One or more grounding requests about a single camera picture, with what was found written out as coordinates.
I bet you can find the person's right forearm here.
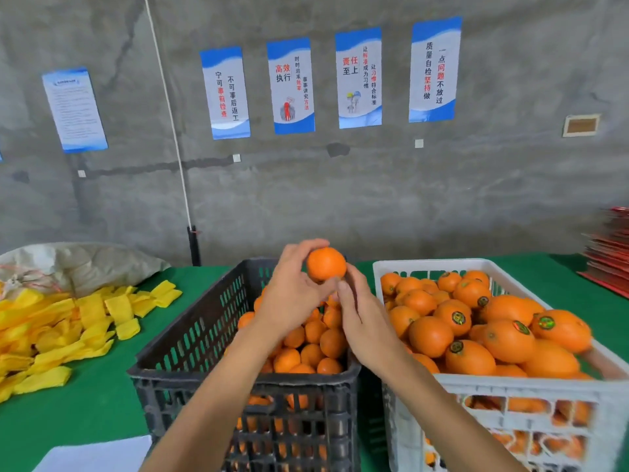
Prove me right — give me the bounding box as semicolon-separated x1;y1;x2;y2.
378;353;527;472

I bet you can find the heap of labelled oranges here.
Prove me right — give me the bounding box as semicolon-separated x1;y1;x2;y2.
380;270;596;466

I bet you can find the white notice with blue border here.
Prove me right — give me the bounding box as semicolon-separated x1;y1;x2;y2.
41;68;109;154

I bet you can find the white plastic crate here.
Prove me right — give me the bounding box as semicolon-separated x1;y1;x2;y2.
373;257;629;472

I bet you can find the white printed paper sheet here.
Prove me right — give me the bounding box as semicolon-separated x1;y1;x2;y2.
32;434;153;472

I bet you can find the beige woven sack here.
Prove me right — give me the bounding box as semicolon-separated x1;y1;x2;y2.
0;241;173;297

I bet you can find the white pole with black base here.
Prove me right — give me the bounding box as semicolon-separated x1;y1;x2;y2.
143;0;202;266

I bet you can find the person's left hand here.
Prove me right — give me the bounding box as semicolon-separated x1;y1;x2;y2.
250;239;347;338

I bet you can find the blue white wall poster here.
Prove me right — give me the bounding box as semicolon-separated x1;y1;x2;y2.
409;16;463;124
335;27;385;130
266;37;316;136
200;46;252;142

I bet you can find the green felt table cover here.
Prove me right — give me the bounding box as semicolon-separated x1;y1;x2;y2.
0;252;629;472

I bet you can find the person's right hand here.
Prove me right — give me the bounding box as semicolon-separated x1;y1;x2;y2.
337;265;406;378

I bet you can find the pile of yellow bags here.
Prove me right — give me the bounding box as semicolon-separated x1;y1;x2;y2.
0;280;183;404

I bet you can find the stack of red cardboard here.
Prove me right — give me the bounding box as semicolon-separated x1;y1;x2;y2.
578;206;629;299

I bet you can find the person's left forearm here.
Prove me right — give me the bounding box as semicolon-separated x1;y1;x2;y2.
142;324;286;472

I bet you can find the single orange fruit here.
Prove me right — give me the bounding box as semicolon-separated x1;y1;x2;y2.
305;246;348;283

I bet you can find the black plastic crate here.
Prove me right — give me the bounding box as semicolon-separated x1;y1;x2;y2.
128;257;363;472

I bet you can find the beige wall plate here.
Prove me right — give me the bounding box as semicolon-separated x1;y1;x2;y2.
562;113;601;138

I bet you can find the pile of oranges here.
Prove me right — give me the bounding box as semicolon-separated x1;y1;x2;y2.
234;275;353;463

